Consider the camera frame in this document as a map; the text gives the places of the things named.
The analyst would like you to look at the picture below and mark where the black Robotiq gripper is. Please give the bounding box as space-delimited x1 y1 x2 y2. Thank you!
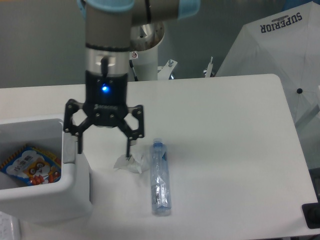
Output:
62 69 146 159

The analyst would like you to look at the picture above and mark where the white plastic trash can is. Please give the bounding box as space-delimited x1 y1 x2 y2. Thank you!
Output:
0 118 93 223

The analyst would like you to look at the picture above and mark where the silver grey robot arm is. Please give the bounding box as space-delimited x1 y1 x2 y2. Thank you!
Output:
63 0 201 154

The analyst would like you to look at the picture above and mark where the crumpled white plastic wrapper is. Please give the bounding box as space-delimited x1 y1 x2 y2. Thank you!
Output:
113 149 150 174

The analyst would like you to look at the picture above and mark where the clear plastic water bottle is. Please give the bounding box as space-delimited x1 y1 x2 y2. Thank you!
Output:
149 138 172 217

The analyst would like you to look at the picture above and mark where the colourful snack bag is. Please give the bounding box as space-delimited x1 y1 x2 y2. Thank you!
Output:
0 145 62 186

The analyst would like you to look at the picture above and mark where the white Superior umbrella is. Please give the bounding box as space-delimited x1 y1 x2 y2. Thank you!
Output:
216 1 320 122

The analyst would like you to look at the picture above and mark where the black device at edge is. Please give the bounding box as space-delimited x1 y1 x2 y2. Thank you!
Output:
302 202 320 229

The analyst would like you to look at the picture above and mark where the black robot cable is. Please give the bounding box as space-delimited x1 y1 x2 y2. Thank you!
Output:
128 58 139 82

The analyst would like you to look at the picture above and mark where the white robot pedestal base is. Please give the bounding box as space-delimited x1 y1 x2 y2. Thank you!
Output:
127 44 216 82

